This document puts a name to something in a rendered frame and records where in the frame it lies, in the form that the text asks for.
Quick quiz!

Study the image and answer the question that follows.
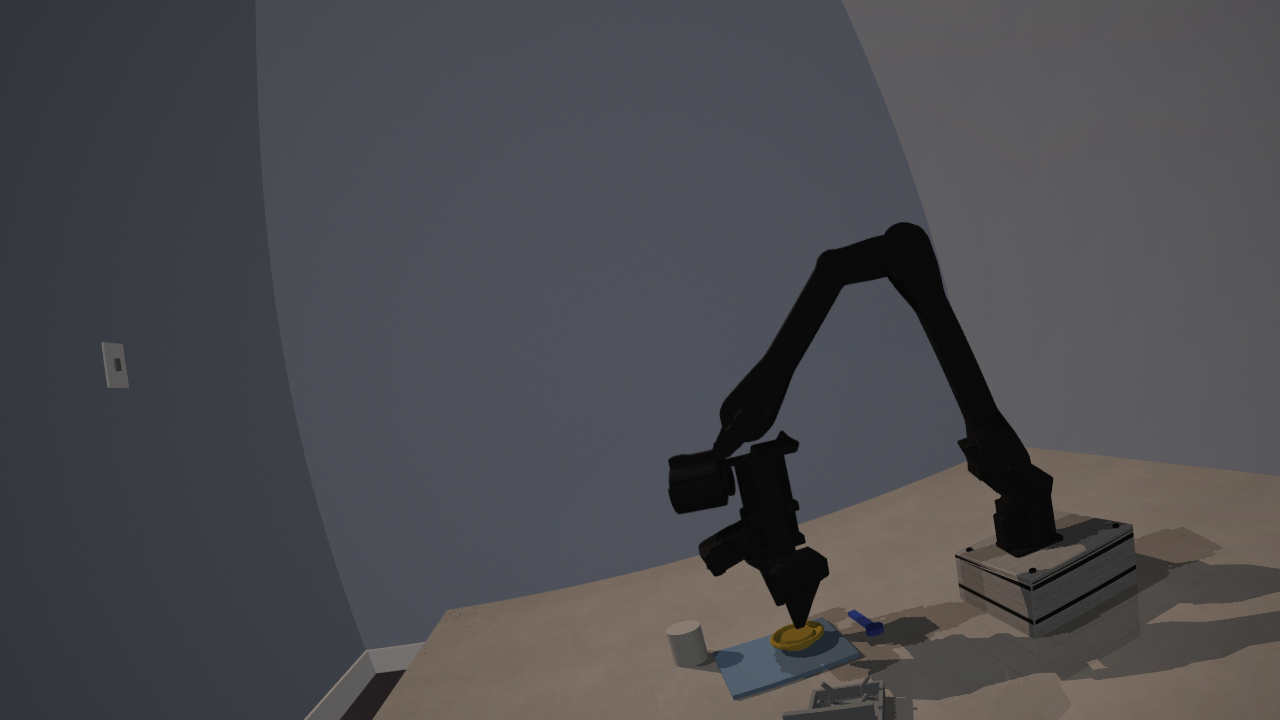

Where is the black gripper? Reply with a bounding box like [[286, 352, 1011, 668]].
[[742, 492, 829, 629]]

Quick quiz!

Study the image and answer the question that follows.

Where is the yellow plate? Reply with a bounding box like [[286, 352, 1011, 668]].
[[771, 621, 824, 651]]

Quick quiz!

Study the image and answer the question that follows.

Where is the blue square mat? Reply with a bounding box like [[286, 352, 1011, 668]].
[[713, 618, 860, 700]]

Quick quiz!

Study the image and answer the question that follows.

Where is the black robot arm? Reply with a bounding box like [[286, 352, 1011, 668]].
[[668, 222, 1064, 577]]

